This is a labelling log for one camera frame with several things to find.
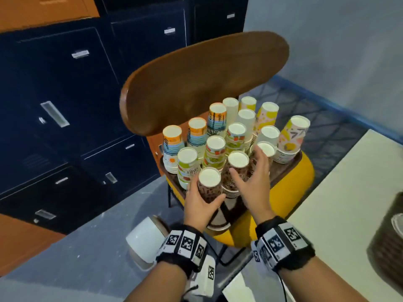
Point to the person's left thumb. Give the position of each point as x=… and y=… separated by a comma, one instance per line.
x=216, y=202

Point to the brown serving tray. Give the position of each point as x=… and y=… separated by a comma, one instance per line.
x=283, y=168

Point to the orange wooden cabinet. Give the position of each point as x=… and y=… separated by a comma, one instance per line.
x=41, y=9
x=22, y=245

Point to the wooden chair with yellow seat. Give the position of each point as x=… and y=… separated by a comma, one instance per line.
x=201, y=78

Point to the white marker wrist camera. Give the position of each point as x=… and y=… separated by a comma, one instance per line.
x=204, y=276

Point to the person's left hand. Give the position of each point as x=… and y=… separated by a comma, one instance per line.
x=196, y=213

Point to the brown wicker basket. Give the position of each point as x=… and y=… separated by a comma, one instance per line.
x=385, y=248

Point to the blue skirting strip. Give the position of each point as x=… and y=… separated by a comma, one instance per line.
x=333, y=108

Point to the cluster of colourful paper cups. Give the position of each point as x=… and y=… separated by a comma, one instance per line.
x=217, y=135

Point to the dark blue locker cabinet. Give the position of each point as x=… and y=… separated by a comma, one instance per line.
x=78, y=106

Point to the person's right thumb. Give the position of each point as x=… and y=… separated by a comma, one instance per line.
x=239, y=179

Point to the person's left forearm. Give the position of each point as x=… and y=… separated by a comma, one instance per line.
x=157, y=286

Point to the brown patterned cup stack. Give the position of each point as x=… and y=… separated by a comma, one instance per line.
x=209, y=185
x=237, y=161

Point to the person's right hand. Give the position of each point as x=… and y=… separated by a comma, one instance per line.
x=258, y=191

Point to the person's right forearm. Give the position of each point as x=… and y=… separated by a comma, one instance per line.
x=318, y=284

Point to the black white marker wristband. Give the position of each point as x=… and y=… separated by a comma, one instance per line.
x=182, y=246
x=281, y=243

